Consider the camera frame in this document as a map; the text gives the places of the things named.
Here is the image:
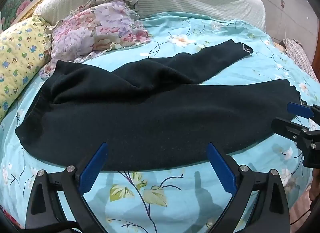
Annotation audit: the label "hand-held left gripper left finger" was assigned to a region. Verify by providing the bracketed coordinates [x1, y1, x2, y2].
[25, 142, 109, 233]

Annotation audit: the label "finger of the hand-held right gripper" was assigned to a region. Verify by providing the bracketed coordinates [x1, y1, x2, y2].
[271, 117, 320, 150]
[287, 102, 320, 119]

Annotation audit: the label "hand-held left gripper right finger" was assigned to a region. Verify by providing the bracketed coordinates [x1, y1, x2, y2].
[206, 142, 292, 233]

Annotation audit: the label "black pants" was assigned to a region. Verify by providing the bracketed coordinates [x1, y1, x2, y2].
[15, 38, 307, 172]

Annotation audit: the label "turquoise floral bed sheet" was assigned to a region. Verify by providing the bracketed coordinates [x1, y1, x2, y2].
[0, 11, 320, 233]

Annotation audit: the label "plaid cloth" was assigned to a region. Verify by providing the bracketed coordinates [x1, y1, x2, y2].
[282, 38, 320, 83]

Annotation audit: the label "yellow cartoon print pillow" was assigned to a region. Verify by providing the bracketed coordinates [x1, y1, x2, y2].
[0, 14, 53, 122]

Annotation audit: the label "pink floral ruffled pillow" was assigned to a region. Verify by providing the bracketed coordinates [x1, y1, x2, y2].
[39, 0, 152, 80]

